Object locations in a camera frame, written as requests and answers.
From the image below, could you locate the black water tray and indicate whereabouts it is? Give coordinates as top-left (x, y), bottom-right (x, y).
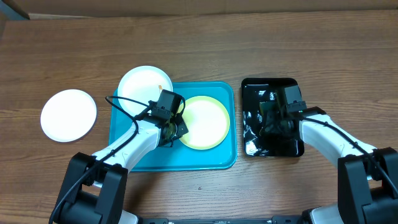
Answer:
top-left (241, 78), bottom-right (305, 157)

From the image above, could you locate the white plate with orange stain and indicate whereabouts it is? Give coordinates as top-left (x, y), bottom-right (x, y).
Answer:
top-left (117, 65), bottom-right (173, 115)

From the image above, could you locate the green yellow sponge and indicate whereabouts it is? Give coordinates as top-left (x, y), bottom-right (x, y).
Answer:
top-left (259, 101), bottom-right (279, 116)

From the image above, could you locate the yellow plate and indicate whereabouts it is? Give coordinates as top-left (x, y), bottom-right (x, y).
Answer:
top-left (180, 96), bottom-right (231, 150)

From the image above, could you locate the teal plastic tray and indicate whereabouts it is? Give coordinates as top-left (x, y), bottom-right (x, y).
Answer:
top-left (109, 82), bottom-right (237, 172)

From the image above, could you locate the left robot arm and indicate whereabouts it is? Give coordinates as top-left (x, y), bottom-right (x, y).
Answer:
top-left (49, 114), bottom-right (188, 224)

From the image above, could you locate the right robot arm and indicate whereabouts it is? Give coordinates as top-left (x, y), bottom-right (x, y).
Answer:
top-left (260, 105), bottom-right (397, 224)

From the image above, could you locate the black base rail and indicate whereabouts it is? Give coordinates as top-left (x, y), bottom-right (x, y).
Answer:
top-left (138, 215), bottom-right (307, 224)

